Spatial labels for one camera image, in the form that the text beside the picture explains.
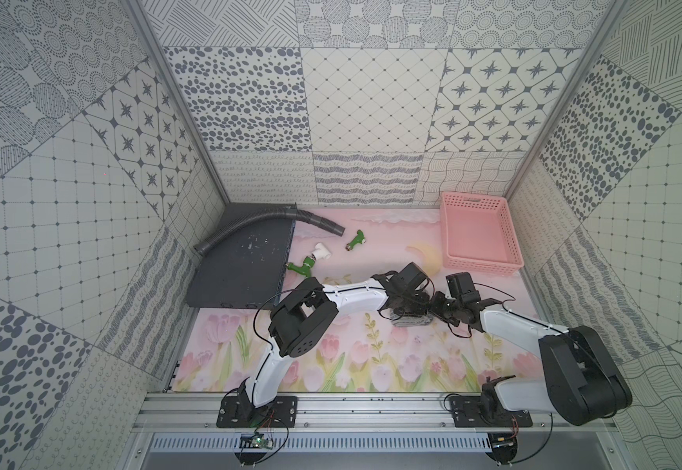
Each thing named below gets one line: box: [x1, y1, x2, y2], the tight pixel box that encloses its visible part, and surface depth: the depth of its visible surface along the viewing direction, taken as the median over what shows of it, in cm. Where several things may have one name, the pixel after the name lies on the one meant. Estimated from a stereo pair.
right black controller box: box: [485, 431, 518, 466], surface depth 73 cm
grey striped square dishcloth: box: [389, 311, 434, 328], surface depth 89 cm
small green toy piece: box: [344, 229, 367, 251], surface depth 110 cm
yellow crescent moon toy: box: [405, 240, 442, 277], surface depth 109 cm
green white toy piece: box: [285, 256, 316, 279], surface depth 103 cm
